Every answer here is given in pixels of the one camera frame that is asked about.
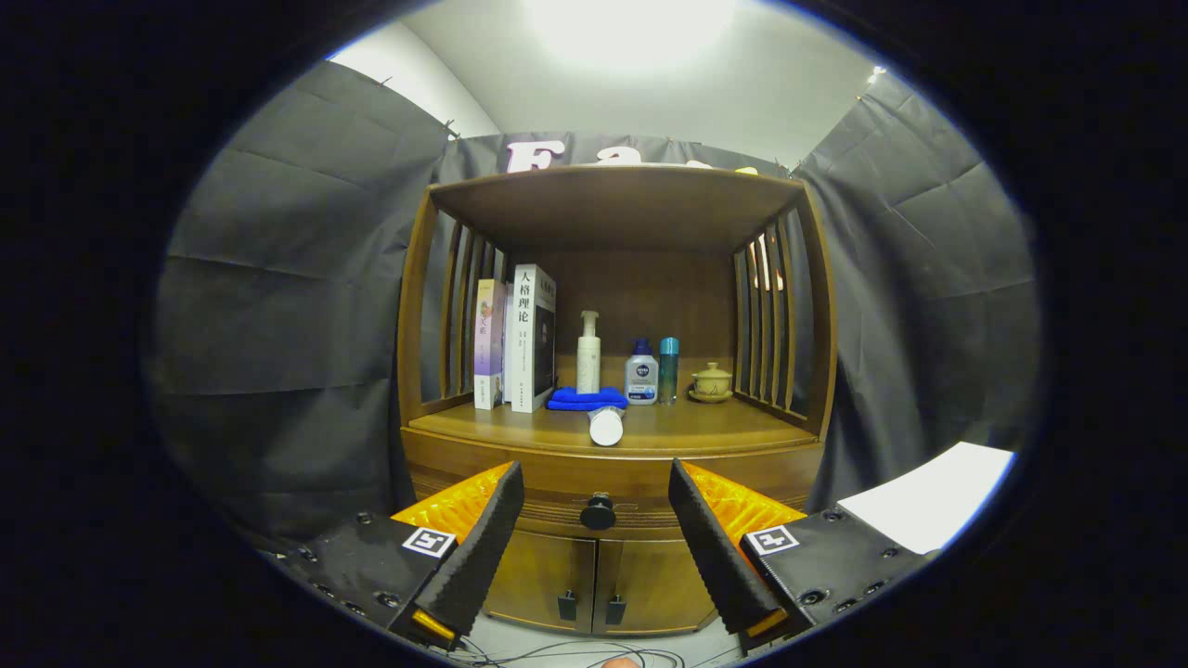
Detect blue folded cloth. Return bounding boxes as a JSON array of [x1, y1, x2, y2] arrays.
[[547, 386, 629, 412]]

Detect wooden countertop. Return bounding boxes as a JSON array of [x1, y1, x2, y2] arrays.
[[408, 394, 820, 457]]

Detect white pump bottle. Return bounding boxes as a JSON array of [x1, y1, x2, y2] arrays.
[[576, 311, 601, 394]]

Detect white book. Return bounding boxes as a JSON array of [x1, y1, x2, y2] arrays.
[[507, 264, 558, 414]]

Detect wooden drawer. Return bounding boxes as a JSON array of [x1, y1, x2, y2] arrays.
[[401, 427, 825, 541]]

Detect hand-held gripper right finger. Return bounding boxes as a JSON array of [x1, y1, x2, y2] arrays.
[[667, 459, 929, 650]]

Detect black backdrop cloth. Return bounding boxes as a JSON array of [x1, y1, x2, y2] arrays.
[[144, 60, 1040, 548]]

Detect white tube with green end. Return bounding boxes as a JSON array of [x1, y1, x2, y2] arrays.
[[588, 405, 626, 447]]

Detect white bottle with blue cap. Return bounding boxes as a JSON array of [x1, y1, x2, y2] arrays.
[[625, 338, 659, 406]]

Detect brown wooden cabinet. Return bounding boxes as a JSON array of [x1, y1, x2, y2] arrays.
[[396, 164, 838, 638]]

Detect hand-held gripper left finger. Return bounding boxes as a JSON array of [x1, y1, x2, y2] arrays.
[[263, 461, 526, 652]]

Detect wooden cabinet door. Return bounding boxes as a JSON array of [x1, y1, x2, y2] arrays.
[[483, 531, 597, 635], [594, 536, 720, 636]]

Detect white side cabinet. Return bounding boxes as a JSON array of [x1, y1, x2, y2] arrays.
[[835, 442, 1017, 556]]

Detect yellow lidded teacup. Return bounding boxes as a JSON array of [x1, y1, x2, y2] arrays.
[[688, 362, 734, 404]]

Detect purple book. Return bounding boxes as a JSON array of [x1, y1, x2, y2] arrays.
[[473, 279, 508, 411]]

